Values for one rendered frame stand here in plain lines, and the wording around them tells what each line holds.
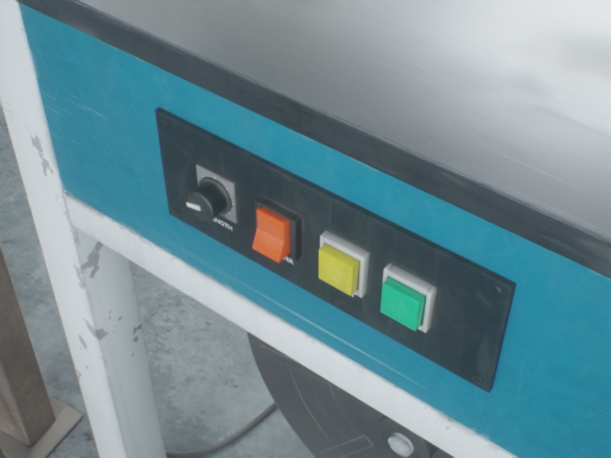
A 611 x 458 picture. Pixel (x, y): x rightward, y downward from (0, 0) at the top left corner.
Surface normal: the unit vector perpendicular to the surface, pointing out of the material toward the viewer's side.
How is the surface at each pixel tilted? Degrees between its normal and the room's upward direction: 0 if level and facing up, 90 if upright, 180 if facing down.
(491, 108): 0
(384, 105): 0
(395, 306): 90
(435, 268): 90
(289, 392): 90
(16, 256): 0
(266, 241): 67
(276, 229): 89
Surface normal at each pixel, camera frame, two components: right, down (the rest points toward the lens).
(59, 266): -0.61, 0.55
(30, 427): 0.87, 0.34
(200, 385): 0.00, -0.73
